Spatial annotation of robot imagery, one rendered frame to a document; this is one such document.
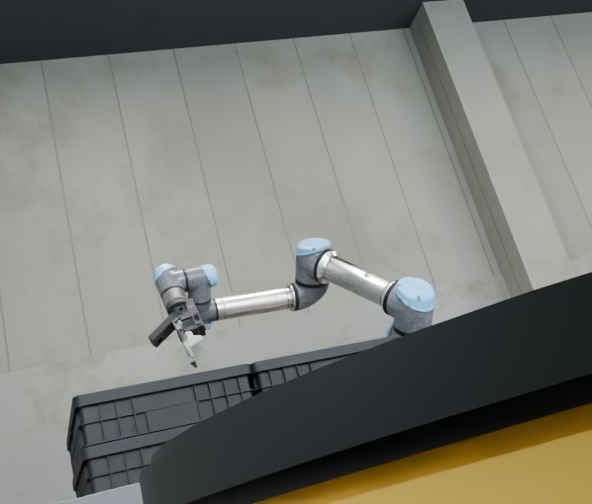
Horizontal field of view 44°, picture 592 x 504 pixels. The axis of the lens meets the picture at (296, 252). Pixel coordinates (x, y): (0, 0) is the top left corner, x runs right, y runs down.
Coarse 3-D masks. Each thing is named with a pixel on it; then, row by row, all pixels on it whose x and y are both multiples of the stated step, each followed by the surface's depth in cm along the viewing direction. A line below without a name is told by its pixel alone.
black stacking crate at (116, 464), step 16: (160, 432) 157; (176, 432) 158; (96, 448) 152; (112, 448) 153; (128, 448) 154; (144, 448) 156; (80, 464) 158; (96, 464) 152; (112, 464) 153; (128, 464) 154; (144, 464) 154; (80, 480) 173; (96, 480) 151; (112, 480) 151; (128, 480) 153
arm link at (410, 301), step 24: (312, 240) 246; (312, 264) 240; (336, 264) 236; (360, 288) 228; (384, 288) 223; (408, 288) 216; (432, 288) 218; (384, 312) 224; (408, 312) 215; (432, 312) 218
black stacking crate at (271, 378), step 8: (320, 360) 176; (328, 360) 177; (336, 360) 177; (280, 368) 172; (288, 368) 173; (296, 368) 173; (304, 368) 174; (312, 368) 175; (256, 376) 171; (264, 376) 170; (272, 376) 171; (280, 376) 171; (288, 376) 172; (296, 376) 173; (256, 384) 172; (264, 384) 169; (272, 384) 169; (280, 384) 170; (256, 392) 171
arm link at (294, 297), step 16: (288, 288) 248; (304, 288) 246; (320, 288) 246; (208, 304) 237; (224, 304) 239; (240, 304) 241; (256, 304) 243; (272, 304) 245; (288, 304) 247; (304, 304) 248; (208, 320) 239
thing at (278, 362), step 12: (396, 336) 183; (336, 348) 177; (348, 348) 178; (360, 348) 179; (264, 360) 171; (276, 360) 171; (288, 360) 172; (300, 360) 173; (312, 360) 174; (252, 372) 170
